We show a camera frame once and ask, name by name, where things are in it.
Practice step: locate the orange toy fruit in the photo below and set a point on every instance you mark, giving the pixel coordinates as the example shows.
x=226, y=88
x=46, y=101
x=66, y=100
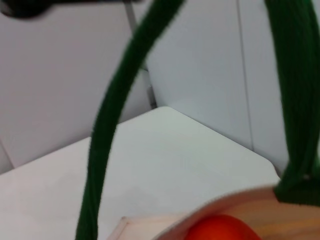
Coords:
x=225, y=230

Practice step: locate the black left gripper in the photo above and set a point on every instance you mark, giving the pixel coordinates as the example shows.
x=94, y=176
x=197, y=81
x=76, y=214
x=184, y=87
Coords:
x=25, y=8

